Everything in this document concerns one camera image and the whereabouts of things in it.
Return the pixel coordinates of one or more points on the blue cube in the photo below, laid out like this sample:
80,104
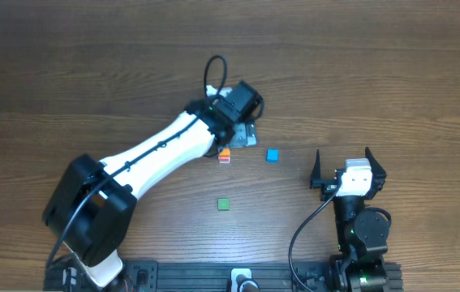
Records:
272,155

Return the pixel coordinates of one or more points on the green cube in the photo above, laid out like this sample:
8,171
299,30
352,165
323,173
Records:
223,204

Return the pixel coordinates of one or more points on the red cube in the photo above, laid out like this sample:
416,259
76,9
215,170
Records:
224,160

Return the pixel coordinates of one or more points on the mounting rail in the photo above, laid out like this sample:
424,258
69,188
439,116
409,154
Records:
197,277

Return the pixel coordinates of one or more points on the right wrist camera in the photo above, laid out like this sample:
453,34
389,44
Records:
357,176

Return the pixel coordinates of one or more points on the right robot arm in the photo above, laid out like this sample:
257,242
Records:
369,231

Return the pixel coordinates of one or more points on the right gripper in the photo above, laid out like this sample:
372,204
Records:
331,183

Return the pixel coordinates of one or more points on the orange cube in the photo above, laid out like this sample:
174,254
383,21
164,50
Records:
224,153

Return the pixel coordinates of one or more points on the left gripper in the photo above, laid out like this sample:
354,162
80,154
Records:
242,136

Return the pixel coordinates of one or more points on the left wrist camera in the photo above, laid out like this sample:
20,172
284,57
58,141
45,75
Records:
212,90

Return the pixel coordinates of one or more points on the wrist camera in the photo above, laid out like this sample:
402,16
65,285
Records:
357,176
212,90

